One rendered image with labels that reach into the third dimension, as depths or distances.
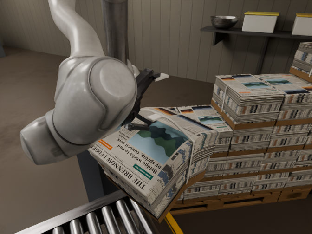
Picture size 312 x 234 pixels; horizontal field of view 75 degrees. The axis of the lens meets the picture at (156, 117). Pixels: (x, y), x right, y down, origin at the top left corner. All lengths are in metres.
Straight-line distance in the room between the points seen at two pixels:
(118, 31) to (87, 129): 0.66
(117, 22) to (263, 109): 1.00
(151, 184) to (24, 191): 1.90
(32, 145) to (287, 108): 1.40
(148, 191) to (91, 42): 0.39
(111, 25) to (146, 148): 0.53
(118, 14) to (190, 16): 3.49
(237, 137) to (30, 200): 1.84
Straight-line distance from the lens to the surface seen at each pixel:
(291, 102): 1.52
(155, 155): 0.62
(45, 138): 0.43
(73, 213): 1.00
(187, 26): 4.35
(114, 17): 0.89
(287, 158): 1.85
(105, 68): 0.29
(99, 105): 0.28
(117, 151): 0.67
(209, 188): 1.74
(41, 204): 2.19
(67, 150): 0.43
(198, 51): 4.35
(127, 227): 0.92
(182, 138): 0.67
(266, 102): 1.41
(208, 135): 0.75
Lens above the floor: 1.59
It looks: 31 degrees down
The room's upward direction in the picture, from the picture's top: straight up
